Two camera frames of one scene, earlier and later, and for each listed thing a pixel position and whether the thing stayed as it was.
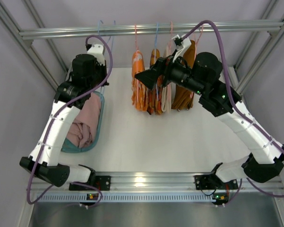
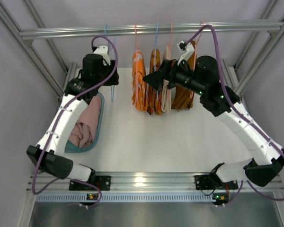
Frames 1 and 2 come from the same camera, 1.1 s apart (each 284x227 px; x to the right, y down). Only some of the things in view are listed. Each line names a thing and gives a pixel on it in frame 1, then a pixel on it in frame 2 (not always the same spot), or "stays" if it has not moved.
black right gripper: x=163 y=71 to x=168 y=72
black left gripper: x=103 y=74 to x=111 y=77
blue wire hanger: x=155 y=46 stays
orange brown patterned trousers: x=154 y=96 stays
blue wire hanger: x=102 y=90 to x=110 y=51
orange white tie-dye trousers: x=140 y=92 stays
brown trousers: x=183 y=97 stays
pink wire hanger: x=137 y=61 stays
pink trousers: x=83 y=131 stays
